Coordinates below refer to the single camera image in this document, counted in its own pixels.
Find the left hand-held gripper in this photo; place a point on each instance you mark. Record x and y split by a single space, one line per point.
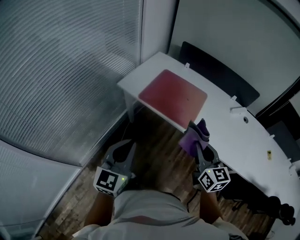
107 181

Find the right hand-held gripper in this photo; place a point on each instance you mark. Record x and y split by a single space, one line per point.
214 179

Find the purple and grey cloth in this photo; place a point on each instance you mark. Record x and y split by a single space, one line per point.
189 143

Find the red mat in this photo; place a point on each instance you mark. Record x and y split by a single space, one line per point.
173 98

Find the person's right forearm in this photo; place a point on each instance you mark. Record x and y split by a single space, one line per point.
209 206

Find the person's left forearm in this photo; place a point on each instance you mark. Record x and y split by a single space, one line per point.
100 208

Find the white power strip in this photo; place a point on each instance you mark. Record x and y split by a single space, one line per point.
237 110

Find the yellow sticker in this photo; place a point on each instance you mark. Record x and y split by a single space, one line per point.
269 154

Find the black office chair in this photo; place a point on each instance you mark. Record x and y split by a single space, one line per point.
257 201

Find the person's white shirt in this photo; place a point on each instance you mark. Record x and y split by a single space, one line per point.
152 215

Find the grey desk divider panel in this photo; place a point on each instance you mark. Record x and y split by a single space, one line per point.
281 138

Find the dark desk divider panel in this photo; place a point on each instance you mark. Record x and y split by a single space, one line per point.
218 75

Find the white window blinds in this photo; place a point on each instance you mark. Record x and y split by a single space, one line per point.
58 70

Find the black window frame post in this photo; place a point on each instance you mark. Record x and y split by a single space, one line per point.
276 103

